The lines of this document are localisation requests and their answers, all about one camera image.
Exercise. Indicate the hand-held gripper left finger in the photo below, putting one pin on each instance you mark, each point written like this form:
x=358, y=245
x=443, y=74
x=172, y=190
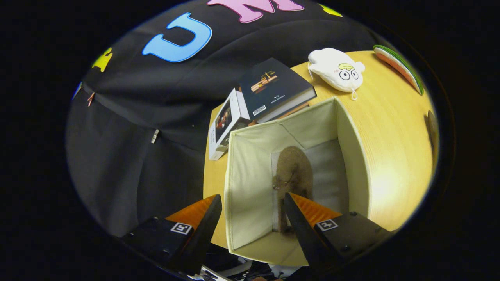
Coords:
x=203, y=238

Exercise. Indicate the black hardcover book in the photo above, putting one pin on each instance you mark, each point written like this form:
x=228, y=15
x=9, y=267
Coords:
x=269, y=86

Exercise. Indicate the white plush toy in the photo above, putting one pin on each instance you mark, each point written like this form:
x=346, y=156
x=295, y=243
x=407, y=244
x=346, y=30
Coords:
x=332, y=68

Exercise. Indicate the white picture book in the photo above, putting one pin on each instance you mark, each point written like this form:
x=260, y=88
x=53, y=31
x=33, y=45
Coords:
x=224, y=121

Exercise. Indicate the watermelon slice plush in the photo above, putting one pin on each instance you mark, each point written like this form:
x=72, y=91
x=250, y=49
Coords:
x=402, y=68

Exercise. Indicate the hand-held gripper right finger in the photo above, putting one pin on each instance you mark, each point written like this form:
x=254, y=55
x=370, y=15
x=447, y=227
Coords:
x=304, y=234

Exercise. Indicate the pink clip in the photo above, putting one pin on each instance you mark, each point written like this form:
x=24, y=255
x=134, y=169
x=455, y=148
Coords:
x=90, y=99

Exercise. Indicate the silver clip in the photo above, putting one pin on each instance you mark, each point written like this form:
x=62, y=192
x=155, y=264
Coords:
x=155, y=136

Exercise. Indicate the black backdrop cloth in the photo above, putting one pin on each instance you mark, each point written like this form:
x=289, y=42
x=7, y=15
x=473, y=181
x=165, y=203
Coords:
x=129, y=168

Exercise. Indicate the grey fabric storage box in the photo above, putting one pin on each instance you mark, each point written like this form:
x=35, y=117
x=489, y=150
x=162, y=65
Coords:
x=250, y=175

